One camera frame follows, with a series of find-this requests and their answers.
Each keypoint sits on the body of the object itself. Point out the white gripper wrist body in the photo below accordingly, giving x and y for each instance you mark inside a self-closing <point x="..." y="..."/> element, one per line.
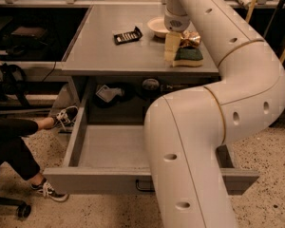
<point x="176" y="23"/>

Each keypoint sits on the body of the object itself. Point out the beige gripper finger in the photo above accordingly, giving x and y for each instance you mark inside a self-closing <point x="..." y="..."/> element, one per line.
<point x="171" y="46"/>

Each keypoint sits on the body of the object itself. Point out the green and yellow sponge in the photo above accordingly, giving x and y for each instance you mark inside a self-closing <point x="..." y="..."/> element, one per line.
<point x="188" y="57"/>

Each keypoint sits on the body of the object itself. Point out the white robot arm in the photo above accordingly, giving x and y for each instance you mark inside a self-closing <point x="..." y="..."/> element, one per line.
<point x="250" y="93"/>

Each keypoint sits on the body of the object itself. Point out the grey cabinet counter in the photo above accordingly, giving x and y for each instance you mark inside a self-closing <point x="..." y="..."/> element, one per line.
<point x="94" y="52"/>

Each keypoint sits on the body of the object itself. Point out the grey open top drawer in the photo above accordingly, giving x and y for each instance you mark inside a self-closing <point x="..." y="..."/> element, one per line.
<point x="101" y="155"/>

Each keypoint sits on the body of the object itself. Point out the crumpled chip bag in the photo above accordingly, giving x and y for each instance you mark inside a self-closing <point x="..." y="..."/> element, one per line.
<point x="190" y="39"/>

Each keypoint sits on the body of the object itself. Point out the white bowl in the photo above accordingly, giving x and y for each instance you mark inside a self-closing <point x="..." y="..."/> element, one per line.
<point x="157" y="26"/>

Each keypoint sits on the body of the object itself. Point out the black tape roll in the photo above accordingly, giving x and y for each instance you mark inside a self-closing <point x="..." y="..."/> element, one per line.
<point x="150" y="86"/>

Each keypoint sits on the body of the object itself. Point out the black snack bar wrapper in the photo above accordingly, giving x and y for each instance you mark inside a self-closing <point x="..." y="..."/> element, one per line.
<point x="128" y="37"/>

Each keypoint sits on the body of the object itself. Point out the white tag on black object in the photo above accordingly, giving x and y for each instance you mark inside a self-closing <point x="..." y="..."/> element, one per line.
<point x="108" y="95"/>

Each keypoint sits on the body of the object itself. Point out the dark box on shelf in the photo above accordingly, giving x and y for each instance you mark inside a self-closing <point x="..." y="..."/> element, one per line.
<point x="29" y="36"/>

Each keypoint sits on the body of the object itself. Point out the far black and white sneaker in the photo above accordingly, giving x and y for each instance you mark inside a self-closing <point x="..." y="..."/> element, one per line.
<point x="66" y="117"/>

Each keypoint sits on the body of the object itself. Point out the black and white sneaker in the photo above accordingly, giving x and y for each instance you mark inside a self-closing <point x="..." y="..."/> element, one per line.
<point x="47" y="191"/>
<point x="66" y="117"/>

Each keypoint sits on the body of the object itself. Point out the near black and white sneaker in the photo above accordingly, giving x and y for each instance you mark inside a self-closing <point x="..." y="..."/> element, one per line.
<point x="47" y="191"/>

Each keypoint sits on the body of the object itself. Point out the person's leg in black trousers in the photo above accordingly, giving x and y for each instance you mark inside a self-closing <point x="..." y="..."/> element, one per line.
<point x="14" y="151"/>

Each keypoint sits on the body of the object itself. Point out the office chair wheel base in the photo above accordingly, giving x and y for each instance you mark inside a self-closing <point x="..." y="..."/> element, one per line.
<point x="23" y="210"/>

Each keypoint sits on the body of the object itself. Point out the black drawer handle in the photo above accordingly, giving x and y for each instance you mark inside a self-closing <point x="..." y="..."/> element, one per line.
<point x="144" y="186"/>

